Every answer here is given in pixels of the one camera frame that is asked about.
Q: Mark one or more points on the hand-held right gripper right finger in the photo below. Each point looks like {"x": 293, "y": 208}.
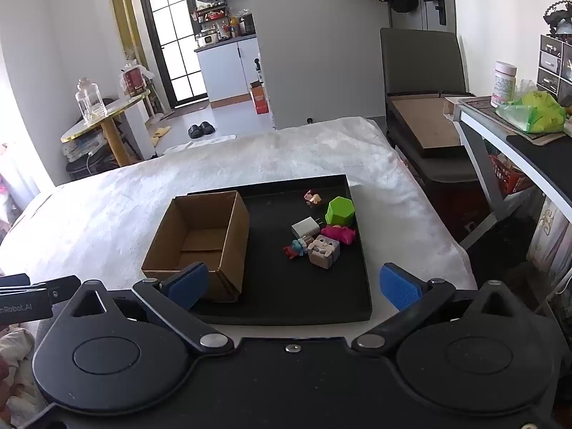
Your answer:
{"x": 397, "y": 288}

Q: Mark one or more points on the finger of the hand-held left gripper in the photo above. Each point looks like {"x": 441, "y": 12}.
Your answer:
{"x": 58, "y": 286}
{"x": 13, "y": 280}

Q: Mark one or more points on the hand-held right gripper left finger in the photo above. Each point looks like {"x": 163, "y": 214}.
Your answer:
{"x": 187, "y": 283}

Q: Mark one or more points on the brown cardboard box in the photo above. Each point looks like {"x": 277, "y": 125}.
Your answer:
{"x": 232, "y": 250}

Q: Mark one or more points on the pink bear figurine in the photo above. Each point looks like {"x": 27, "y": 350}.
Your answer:
{"x": 342, "y": 233}

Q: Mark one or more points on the grey rabbit cube toy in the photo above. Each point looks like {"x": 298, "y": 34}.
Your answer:
{"x": 324, "y": 252}

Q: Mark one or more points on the black tray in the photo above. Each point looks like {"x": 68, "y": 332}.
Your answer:
{"x": 277, "y": 286}

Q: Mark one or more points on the green hexagonal cup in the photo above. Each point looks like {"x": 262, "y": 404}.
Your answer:
{"x": 339, "y": 212}

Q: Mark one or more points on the small red figurine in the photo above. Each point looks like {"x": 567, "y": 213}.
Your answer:
{"x": 295, "y": 249}

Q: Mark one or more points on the white charger plug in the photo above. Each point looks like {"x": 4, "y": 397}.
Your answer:
{"x": 304, "y": 229}

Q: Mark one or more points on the small red-haired doll figurine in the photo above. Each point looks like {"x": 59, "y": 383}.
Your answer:
{"x": 313, "y": 198}

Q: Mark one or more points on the pale crumpled clothes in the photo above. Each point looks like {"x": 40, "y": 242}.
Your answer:
{"x": 18, "y": 357}

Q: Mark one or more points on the clutter under side table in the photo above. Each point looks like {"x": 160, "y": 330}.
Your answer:
{"x": 82, "y": 145}

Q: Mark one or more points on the yellow slippers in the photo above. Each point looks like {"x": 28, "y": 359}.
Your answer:
{"x": 160, "y": 135}

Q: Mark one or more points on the black slipper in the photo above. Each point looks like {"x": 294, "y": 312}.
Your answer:
{"x": 207, "y": 128}
{"x": 195, "y": 131}

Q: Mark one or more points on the round gold-rimmed side table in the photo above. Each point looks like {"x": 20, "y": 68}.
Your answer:
{"x": 111, "y": 138}

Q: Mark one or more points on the red plastic basket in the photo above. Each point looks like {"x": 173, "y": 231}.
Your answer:
{"x": 509, "y": 176}

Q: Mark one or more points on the dark door mat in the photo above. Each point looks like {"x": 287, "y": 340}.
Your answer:
{"x": 192, "y": 106}

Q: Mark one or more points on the white desk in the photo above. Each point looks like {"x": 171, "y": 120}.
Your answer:
{"x": 487, "y": 127}

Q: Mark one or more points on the clear glass jar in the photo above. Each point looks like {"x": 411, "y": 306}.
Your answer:
{"x": 90, "y": 102}

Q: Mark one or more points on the orange cardboard box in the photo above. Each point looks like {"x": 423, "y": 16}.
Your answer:
{"x": 260, "y": 100}

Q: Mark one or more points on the black desk mat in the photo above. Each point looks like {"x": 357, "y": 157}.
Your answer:
{"x": 545, "y": 154}

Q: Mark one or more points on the red box in plastic bag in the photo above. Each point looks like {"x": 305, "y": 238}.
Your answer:
{"x": 133, "y": 81}

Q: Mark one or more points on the white kitchen cabinet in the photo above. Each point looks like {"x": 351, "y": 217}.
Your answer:
{"x": 223, "y": 71}

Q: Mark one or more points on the green plastic bag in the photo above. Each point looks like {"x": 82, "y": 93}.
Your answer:
{"x": 534, "y": 114}

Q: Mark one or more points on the grey chair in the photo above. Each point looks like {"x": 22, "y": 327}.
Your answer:
{"x": 420, "y": 62}

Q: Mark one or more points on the white bottle with pink lid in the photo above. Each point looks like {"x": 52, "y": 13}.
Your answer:
{"x": 503, "y": 85}

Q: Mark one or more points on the black-framed glass door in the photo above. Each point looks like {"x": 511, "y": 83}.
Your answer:
{"x": 176, "y": 40}

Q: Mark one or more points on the rice cooker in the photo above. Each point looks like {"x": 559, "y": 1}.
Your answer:
{"x": 207, "y": 39}

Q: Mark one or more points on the small drawer organizer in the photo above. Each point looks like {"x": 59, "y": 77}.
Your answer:
{"x": 552, "y": 65}

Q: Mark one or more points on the wooden board in dark frame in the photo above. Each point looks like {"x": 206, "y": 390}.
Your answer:
{"x": 424, "y": 125}

